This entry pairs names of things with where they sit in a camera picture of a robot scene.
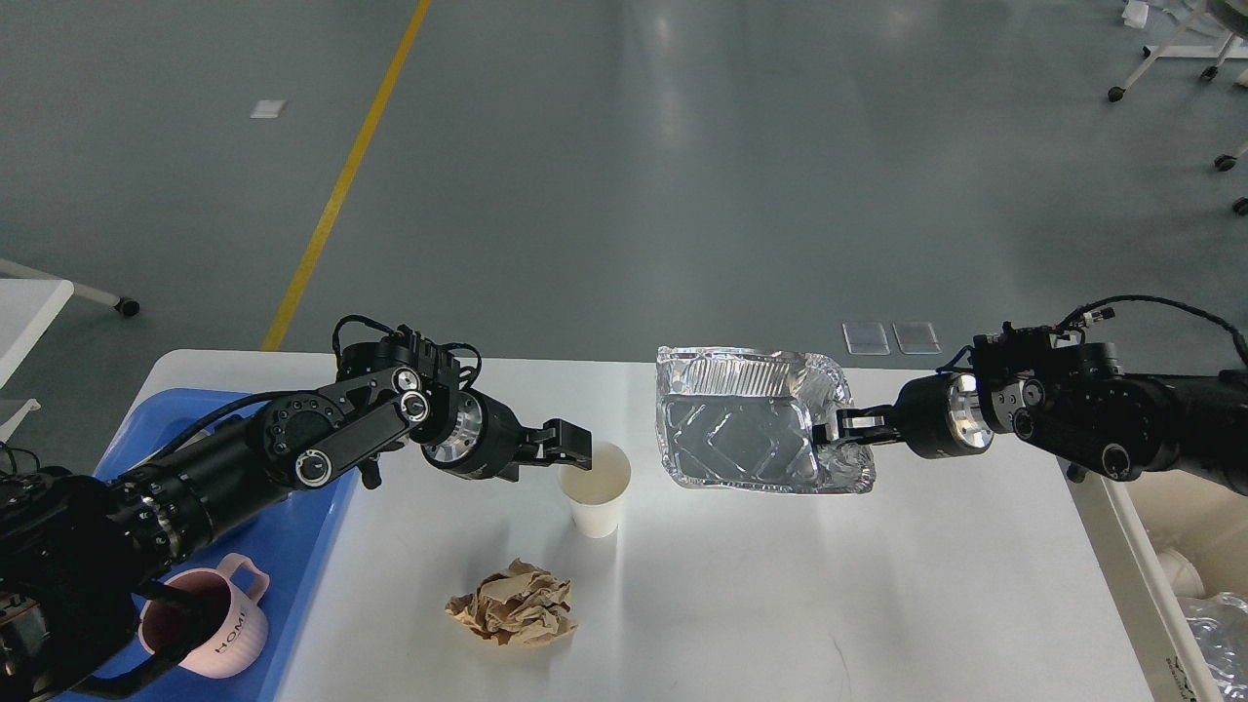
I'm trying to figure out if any clear floor plate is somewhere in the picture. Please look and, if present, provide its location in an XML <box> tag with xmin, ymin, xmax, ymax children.
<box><xmin>891</xmin><ymin>321</ymin><xmax>942</xmax><ymax>355</ymax></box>
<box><xmin>841</xmin><ymin>321</ymin><xmax>891</xmax><ymax>356</ymax></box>

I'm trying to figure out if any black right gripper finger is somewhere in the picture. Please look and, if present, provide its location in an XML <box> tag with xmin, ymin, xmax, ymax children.
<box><xmin>814</xmin><ymin>431</ymin><xmax>902</xmax><ymax>448</ymax></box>
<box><xmin>837</xmin><ymin>408</ymin><xmax>897</xmax><ymax>437</ymax></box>

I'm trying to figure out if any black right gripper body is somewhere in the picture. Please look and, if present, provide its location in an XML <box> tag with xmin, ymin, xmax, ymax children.
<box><xmin>892</xmin><ymin>372</ymin><xmax>995</xmax><ymax>458</ymax></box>

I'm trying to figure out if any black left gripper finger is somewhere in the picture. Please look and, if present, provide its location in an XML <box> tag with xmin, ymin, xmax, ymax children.
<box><xmin>517</xmin><ymin>418</ymin><xmax>593</xmax><ymax>471</ymax></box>

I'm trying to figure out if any white cup in bin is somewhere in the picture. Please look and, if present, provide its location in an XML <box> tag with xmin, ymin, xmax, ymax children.
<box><xmin>1154</xmin><ymin>547</ymin><xmax>1206</xmax><ymax>600</ymax></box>

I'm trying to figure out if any black chair caster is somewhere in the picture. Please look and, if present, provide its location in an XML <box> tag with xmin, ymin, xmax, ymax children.
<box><xmin>1213</xmin><ymin>142</ymin><xmax>1248</xmax><ymax>217</ymax></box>

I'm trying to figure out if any clear floor plate left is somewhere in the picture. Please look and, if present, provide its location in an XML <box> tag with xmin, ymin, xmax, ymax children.
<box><xmin>841</xmin><ymin>321</ymin><xmax>891</xmax><ymax>356</ymax></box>

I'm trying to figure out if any clear floor plate right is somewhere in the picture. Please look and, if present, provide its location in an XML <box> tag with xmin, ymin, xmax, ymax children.
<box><xmin>891</xmin><ymin>321</ymin><xmax>942</xmax><ymax>355</ymax></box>

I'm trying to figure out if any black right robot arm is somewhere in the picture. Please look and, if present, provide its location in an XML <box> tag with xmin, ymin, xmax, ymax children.
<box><xmin>811</xmin><ymin>296</ymin><xmax>1247</xmax><ymax>493</ymax></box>

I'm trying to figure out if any white paper scrap on floor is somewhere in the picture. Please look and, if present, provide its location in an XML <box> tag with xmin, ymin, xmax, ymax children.
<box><xmin>250</xmin><ymin>99</ymin><xmax>287</xmax><ymax>120</ymax></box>

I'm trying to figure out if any white side table left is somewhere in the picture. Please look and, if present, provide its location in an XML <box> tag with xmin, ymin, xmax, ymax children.
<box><xmin>1</xmin><ymin>259</ymin><xmax>141</xmax><ymax>385</ymax></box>

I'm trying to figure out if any pink ribbed mug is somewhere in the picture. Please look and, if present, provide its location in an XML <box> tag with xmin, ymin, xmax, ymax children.
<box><xmin>163</xmin><ymin>555</ymin><xmax>271</xmax><ymax>680</ymax></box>

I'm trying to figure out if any brown paper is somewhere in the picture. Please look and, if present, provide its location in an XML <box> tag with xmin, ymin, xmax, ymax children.
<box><xmin>446</xmin><ymin>560</ymin><xmax>578</xmax><ymax>647</ymax></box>

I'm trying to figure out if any white paper cup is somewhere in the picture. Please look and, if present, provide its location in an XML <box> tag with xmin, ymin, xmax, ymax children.
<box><xmin>559</xmin><ymin>443</ymin><xmax>633</xmax><ymax>540</ymax></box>

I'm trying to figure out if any blue plastic tray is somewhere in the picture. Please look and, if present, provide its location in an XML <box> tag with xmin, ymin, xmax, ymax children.
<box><xmin>94</xmin><ymin>388</ymin><xmax>356</xmax><ymax>701</ymax></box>

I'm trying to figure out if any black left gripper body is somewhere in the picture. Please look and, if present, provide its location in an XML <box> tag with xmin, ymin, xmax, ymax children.
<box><xmin>421</xmin><ymin>390</ymin><xmax>527</xmax><ymax>483</ymax></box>

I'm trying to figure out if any aluminium foil tray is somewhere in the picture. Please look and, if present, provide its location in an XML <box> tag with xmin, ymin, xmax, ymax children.
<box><xmin>655</xmin><ymin>346</ymin><xmax>877</xmax><ymax>496</ymax></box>

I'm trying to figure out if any white plastic bin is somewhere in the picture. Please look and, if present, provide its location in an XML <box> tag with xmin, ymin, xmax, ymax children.
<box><xmin>1067</xmin><ymin>471</ymin><xmax>1247</xmax><ymax>701</ymax></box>

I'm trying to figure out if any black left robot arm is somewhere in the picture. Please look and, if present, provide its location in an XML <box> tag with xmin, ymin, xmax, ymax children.
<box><xmin>1</xmin><ymin>315</ymin><xmax>593</xmax><ymax>701</ymax></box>

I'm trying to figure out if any white wheeled cart frame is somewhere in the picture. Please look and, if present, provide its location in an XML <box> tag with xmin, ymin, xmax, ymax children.
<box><xmin>1107</xmin><ymin>1</ymin><xmax>1247</xmax><ymax>102</ymax></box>

